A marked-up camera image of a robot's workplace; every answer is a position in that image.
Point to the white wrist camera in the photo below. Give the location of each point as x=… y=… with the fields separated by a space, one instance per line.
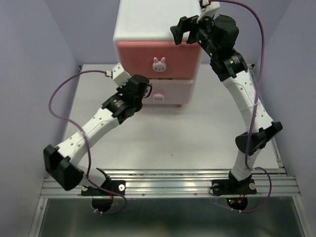
x=118 y=75
x=208 y=8

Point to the pink lower drawer knob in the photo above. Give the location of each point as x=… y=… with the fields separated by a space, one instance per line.
x=158 y=98

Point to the white shoe cabinet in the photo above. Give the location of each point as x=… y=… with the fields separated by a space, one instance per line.
x=150 y=20

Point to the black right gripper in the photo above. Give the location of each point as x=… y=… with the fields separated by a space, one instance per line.
x=186 y=24

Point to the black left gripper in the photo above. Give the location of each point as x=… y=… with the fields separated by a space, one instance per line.
x=121 y=90

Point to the pink-front drawer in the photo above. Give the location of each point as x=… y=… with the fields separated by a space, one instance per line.
x=182 y=61

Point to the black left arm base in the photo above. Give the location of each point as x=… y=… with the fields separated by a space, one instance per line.
x=107 y=198

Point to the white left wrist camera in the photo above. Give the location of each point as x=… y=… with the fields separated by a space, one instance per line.
x=118 y=75

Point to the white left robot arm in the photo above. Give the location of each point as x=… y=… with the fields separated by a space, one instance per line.
x=69 y=163

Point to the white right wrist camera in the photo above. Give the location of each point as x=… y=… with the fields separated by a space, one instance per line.
x=208 y=8

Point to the white bunny drawer knob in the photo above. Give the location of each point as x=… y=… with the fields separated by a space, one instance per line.
x=159 y=65

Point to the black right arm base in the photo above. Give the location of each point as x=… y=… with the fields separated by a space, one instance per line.
x=237 y=191

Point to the pale pink drawer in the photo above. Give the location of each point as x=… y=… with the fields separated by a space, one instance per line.
x=176 y=91

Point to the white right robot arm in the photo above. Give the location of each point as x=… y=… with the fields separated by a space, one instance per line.
x=233 y=73

